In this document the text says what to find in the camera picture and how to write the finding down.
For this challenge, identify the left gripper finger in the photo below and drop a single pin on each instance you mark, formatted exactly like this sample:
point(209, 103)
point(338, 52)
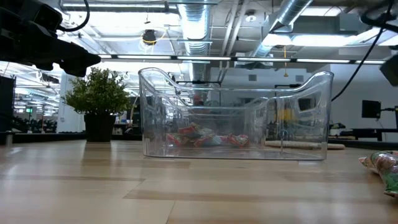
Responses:
point(91, 61)
point(68, 53)

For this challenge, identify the blue snack bag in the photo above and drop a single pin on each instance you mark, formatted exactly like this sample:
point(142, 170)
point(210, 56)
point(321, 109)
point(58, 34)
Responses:
point(208, 141)

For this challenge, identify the granola bar orange green wrapper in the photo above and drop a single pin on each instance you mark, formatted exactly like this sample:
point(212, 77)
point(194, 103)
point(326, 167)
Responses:
point(385, 171)

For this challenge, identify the green plant in black pot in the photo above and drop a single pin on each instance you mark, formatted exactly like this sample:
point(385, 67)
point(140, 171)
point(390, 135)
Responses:
point(98, 93)

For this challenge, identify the small black square monitor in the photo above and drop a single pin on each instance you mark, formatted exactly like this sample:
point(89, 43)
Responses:
point(371, 109)

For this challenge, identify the black monitor panel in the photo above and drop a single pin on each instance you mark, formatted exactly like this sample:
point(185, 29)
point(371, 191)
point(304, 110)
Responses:
point(7, 104)

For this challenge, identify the black background desk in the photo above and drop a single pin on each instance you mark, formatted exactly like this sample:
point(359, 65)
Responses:
point(367, 130)

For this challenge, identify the green exit sign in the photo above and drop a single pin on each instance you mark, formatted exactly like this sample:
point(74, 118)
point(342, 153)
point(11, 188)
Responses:
point(29, 110)

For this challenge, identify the bright ceiling light panel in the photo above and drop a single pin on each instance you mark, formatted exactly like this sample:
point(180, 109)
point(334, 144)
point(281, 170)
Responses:
point(311, 40)

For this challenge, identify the clear plastic bin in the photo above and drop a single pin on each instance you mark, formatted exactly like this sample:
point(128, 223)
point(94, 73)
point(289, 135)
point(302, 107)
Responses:
point(224, 118)
point(149, 124)
point(264, 130)

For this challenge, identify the yellow hanging pendant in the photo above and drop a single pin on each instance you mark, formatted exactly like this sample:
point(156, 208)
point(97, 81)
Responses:
point(285, 74)

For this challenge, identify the black horizontal bar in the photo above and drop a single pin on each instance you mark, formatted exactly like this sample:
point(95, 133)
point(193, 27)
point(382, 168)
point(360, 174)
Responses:
point(199, 82)

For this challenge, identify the long ceiling light strip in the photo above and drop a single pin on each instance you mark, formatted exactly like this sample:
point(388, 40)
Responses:
point(202, 58)

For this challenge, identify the person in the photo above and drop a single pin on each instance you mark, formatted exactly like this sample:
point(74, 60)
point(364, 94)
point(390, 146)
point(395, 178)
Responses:
point(285, 114)
point(198, 100)

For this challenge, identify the white ceiling sensor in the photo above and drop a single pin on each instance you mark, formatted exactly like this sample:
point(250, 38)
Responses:
point(250, 17)

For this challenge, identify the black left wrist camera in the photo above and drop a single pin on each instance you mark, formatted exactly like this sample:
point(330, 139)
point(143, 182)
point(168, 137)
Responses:
point(45, 18)

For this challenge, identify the black aluminium table frame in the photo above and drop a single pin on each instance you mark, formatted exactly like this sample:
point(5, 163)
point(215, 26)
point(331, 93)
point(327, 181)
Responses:
point(46, 137)

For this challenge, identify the ribbed silver ceiling duct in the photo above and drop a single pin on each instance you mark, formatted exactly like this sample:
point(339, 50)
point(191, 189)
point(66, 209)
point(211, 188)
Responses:
point(196, 25)

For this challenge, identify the large silver spiral duct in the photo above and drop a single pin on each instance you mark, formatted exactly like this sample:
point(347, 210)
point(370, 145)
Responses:
point(292, 11)

